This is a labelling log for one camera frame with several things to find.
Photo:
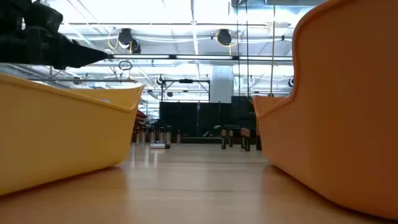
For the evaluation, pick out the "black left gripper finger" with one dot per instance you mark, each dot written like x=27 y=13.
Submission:
x=81 y=56

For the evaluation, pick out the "yellow plastic bin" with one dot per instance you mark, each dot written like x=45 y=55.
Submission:
x=62 y=133

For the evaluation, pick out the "copper black battery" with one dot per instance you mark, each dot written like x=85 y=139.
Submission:
x=242 y=138
x=247 y=141
x=223 y=140
x=230 y=139

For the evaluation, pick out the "orange plastic bin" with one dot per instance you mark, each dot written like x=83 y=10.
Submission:
x=342 y=124

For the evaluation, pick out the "grey metal pipe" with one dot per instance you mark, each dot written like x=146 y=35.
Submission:
x=93 y=80

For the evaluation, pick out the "rack with red bins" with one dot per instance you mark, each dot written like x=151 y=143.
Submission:
x=141 y=116

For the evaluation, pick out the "long overhead light bar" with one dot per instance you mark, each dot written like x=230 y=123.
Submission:
x=202 y=57

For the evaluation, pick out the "black partition curtain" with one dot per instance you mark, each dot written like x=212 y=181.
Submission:
x=186 y=118

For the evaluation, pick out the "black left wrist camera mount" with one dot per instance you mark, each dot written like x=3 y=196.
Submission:
x=43 y=15

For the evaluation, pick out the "black metal gantry frame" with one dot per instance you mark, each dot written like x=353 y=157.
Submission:
x=186 y=81

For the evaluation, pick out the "black aluminium table frame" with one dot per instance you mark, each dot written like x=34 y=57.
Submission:
x=202 y=140

